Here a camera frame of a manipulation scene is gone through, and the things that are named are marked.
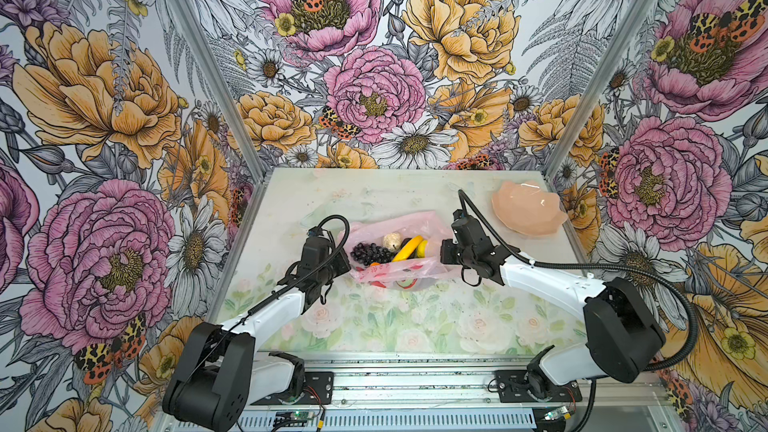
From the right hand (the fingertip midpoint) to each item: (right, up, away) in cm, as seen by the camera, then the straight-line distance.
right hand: (444, 255), depth 89 cm
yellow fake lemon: (-6, +1, +5) cm, 8 cm away
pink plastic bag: (-2, -3, -2) cm, 4 cm away
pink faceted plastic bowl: (+33, +13, +21) cm, 41 cm away
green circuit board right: (+25, -34, -18) cm, 45 cm away
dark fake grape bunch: (-22, 0, +4) cm, 22 cm away
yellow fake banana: (-11, +1, +3) cm, 11 cm away
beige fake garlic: (-15, +3, +6) cm, 17 cm away
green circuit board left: (-36, -34, -18) cm, 53 cm away
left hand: (-28, -2, +1) cm, 29 cm away
